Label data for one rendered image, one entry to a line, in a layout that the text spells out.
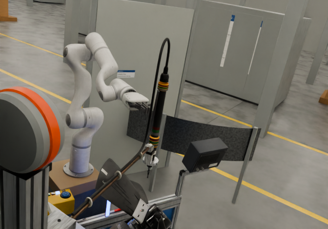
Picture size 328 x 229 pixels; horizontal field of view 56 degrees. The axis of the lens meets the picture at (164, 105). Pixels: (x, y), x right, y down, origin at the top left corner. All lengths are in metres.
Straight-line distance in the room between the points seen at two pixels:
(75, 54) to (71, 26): 6.16
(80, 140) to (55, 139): 1.36
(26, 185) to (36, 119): 0.14
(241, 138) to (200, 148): 1.38
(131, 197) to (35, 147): 0.87
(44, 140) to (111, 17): 2.53
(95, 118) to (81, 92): 0.18
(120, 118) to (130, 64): 0.61
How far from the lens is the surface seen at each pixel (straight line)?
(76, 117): 1.85
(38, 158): 0.58
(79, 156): 1.99
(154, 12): 3.24
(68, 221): 0.88
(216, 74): 7.64
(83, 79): 1.86
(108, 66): 1.60
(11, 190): 0.68
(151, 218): 1.43
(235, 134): 3.33
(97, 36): 1.74
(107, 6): 3.01
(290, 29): 5.33
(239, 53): 7.38
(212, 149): 2.09
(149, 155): 1.33
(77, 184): 1.97
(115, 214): 1.99
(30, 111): 0.56
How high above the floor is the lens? 2.17
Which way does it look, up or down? 21 degrees down
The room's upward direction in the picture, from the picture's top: 10 degrees clockwise
